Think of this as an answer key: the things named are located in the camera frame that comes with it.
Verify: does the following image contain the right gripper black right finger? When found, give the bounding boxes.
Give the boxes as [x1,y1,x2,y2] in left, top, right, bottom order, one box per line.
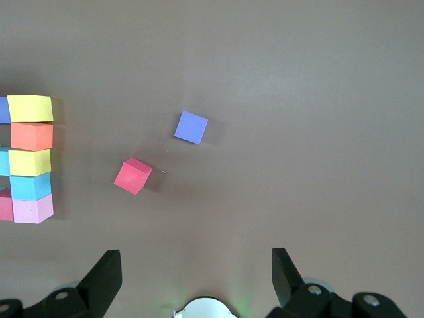
[266,247,409,318]

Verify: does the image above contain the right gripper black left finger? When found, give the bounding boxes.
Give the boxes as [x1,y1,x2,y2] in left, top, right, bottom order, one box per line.
[0,250,123,318]

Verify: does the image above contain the pink foam cube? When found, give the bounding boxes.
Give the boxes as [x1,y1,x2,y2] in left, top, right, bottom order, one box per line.
[12,193,54,225]

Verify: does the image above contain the blue foam cube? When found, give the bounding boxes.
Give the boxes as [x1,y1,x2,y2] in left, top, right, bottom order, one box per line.
[0,147,11,176]
[9,172,53,202]

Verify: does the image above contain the red foam cube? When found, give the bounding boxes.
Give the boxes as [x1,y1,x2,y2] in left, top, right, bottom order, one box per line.
[113,157,154,197]
[0,187,15,221]

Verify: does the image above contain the yellow foam cube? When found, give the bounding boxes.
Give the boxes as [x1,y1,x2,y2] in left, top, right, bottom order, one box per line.
[6,95,54,123]
[7,148,52,177]

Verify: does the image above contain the orange foam cube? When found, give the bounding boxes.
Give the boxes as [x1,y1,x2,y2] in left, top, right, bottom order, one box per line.
[10,121,54,152]

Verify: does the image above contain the purple foam cube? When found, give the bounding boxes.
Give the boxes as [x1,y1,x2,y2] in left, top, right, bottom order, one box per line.
[0,96,12,124]
[174,111,209,146]

